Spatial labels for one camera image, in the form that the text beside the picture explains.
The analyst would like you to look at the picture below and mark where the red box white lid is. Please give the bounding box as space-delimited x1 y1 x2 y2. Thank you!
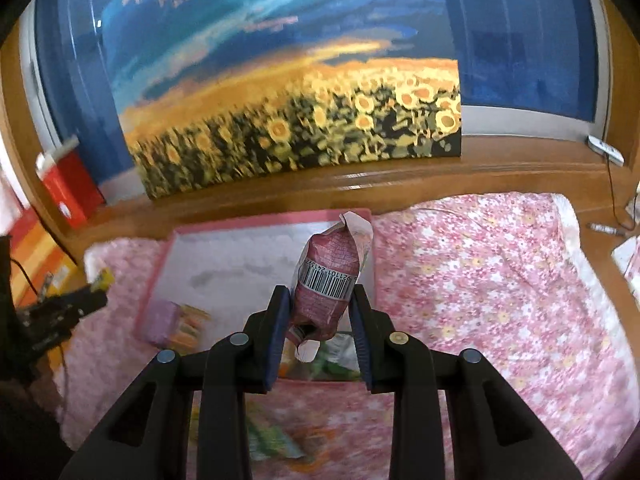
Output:
36 136 107 230

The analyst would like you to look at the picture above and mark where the purple tin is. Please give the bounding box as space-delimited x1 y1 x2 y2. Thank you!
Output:
145 301 183 348

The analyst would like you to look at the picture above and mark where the sunflower painting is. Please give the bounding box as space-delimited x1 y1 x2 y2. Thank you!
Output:
102 0 463 201

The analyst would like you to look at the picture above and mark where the small green snack bag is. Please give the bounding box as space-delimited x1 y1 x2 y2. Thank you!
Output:
244 400 307 462

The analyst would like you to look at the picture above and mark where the small orange striped candy packet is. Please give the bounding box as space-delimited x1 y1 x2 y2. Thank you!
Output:
171 304 212 352

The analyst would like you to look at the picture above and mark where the large green snack bag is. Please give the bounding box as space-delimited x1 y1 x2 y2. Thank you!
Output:
315 332 362 382

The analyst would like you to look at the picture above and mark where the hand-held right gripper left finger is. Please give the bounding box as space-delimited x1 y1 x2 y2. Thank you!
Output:
60 284 292 480

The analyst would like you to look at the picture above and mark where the pink snack packet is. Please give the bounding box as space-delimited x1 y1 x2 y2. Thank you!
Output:
286 210 375 363

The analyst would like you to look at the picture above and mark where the white curtain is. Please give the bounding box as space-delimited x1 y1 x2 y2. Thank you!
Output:
0 152 32 213

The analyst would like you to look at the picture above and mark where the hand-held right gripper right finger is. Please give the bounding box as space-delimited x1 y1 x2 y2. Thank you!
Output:
348 284 583 480

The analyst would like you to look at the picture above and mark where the white paper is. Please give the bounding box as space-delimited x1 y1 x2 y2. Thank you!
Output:
611 235 640 306

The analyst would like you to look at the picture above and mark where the orange striped box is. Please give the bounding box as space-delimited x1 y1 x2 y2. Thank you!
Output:
0 205 86 306

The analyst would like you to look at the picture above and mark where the wooden platform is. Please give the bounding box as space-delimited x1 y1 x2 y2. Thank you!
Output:
0 0 640 480

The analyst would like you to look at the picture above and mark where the white remote control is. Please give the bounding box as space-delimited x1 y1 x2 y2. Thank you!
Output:
587 135 626 167

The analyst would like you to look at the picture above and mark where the pink floral blanket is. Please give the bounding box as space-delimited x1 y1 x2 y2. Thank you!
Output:
55 191 628 480

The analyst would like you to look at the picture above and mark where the pink cardboard box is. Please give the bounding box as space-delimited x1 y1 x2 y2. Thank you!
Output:
135 208 373 383

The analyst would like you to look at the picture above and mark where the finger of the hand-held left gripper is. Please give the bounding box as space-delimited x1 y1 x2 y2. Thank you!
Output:
50 287 109 312
29 302 108 344

